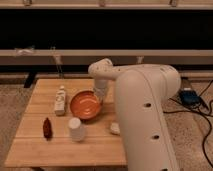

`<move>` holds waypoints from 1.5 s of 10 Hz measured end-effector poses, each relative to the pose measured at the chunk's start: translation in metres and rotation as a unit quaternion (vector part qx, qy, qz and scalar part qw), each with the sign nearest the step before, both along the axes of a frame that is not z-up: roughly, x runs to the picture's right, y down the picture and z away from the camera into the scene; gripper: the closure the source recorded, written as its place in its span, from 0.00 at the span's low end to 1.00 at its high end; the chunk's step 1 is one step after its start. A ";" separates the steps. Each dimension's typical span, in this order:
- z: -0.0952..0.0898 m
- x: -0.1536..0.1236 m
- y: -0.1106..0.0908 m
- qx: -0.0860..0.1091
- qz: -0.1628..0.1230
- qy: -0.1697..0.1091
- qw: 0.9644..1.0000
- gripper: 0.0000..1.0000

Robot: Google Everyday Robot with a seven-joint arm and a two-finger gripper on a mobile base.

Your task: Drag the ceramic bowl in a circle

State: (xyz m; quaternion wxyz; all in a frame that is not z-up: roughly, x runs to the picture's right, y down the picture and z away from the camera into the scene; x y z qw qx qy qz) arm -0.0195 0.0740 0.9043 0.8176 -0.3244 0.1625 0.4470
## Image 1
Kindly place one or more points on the white lotion bottle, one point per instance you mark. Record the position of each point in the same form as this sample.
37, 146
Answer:
60, 101

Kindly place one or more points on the white soap bar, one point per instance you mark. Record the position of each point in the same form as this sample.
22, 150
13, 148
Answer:
114, 128

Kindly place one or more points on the wooden table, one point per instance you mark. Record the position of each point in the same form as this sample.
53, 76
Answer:
31, 149

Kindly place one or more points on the white paper cup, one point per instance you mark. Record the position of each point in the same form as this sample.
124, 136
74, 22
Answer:
76, 129

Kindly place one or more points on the dark red small bottle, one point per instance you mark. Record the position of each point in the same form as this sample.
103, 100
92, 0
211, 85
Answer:
47, 129

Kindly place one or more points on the orange ceramic bowl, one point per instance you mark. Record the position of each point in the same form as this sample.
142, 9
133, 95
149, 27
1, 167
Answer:
85, 105

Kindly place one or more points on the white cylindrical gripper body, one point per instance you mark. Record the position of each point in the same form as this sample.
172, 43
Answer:
100, 87

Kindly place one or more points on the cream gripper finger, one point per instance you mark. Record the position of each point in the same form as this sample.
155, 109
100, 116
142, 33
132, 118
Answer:
101, 97

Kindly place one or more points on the blue power adapter box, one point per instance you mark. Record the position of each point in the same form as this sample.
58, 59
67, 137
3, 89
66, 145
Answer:
189, 97

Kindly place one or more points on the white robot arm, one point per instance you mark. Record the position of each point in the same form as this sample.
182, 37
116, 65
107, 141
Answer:
138, 95

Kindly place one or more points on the grey horizontal rail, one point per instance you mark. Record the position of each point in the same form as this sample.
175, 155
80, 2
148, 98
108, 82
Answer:
74, 57

